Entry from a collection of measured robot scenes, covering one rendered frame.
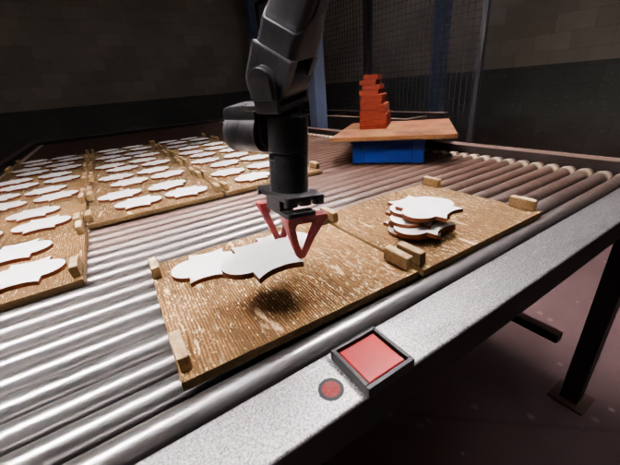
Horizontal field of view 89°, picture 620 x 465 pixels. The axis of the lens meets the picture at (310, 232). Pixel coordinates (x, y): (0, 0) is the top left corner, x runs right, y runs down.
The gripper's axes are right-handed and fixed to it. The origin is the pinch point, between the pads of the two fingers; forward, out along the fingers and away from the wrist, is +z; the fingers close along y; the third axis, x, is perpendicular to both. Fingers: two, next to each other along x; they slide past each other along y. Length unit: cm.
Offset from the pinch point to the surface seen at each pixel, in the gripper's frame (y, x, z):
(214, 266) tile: 15.5, 8.8, 8.2
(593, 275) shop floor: 20, -228, 77
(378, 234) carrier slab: 6.9, -25.8, 5.5
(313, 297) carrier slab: -3.8, -2.0, 8.3
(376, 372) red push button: -20.4, -0.9, 9.5
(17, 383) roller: 7.3, 38.7, 14.9
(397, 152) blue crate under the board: 57, -80, -4
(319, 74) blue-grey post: 177, -118, -47
